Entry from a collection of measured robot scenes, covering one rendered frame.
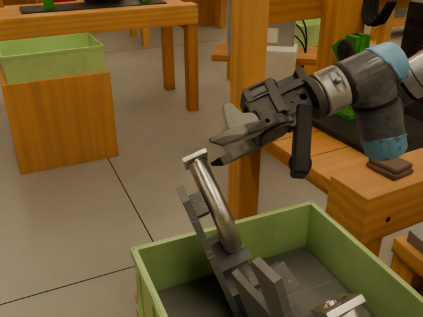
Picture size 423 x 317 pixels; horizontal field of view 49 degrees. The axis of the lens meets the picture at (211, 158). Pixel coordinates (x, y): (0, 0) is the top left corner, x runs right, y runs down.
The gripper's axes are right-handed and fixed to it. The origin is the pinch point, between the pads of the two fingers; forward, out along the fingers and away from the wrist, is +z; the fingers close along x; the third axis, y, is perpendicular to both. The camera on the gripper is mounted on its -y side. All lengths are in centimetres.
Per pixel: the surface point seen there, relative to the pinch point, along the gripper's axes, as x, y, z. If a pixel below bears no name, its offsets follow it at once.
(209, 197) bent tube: 1.4, -5.8, 3.1
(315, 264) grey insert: -32.5, -23.8, -13.5
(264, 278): 13.8, -19.3, 1.9
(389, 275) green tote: -13.8, -29.8, -20.8
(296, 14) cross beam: -77, 53, -57
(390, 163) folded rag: -50, -10, -48
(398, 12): -498, 194, -370
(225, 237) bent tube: -1.6, -12.0, 3.3
